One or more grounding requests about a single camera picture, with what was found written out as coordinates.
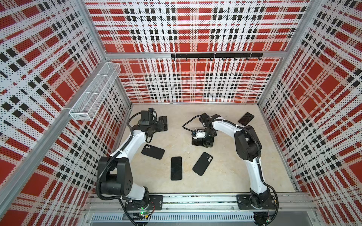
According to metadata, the wire mesh wall basket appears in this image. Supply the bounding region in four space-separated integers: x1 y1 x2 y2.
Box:
69 62 120 121

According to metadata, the aluminium front rail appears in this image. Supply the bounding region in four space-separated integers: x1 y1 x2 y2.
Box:
84 192 316 213

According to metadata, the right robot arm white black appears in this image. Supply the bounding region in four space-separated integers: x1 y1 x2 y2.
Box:
183 113 279 210

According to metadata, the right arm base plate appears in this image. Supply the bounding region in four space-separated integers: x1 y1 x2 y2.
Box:
236 195 276 211

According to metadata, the black hook rail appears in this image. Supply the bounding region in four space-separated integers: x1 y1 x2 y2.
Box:
171 52 264 59

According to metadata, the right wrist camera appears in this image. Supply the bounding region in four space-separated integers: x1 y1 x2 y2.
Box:
191 129 206 139

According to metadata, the black phone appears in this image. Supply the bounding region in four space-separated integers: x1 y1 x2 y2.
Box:
171 156 183 181
158 116 168 131
191 138 204 147
238 112 255 126

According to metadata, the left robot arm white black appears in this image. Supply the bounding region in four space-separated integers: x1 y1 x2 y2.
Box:
96 108 168 205

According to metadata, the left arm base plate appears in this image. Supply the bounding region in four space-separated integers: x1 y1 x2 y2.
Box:
125 195 164 211

